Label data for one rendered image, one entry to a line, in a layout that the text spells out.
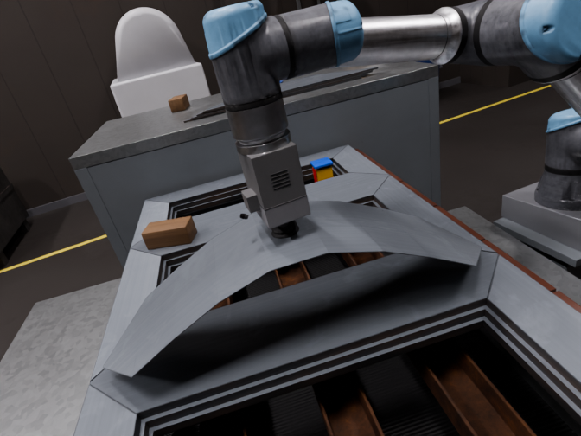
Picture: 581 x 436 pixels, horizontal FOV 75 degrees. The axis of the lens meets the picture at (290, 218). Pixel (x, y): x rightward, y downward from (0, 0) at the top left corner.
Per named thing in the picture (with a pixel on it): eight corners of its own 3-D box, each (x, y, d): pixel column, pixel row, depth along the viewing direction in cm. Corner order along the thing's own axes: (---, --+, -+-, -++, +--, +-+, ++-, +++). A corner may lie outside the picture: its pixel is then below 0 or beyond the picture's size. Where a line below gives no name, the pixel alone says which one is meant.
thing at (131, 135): (73, 170, 125) (67, 158, 123) (110, 130, 177) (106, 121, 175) (438, 76, 138) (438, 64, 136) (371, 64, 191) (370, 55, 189)
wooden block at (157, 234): (147, 250, 98) (140, 234, 96) (156, 238, 103) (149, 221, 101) (191, 243, 97) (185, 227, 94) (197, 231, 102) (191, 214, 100)
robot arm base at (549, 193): (565, 182, 107) (569, 149, 103) (622, 199, 94) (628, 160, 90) (520, 197, 105) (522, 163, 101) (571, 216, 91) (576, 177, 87)
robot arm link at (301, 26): (322, 6, 55) (252, 22, 53) (364, -10, 45) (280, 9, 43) (333, 63, 59) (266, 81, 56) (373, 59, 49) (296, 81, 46)
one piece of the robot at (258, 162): (207, 125, 53) (238, 225, 60) (220, 137, 45) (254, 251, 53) (272, 105, 55) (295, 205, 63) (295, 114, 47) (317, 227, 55)
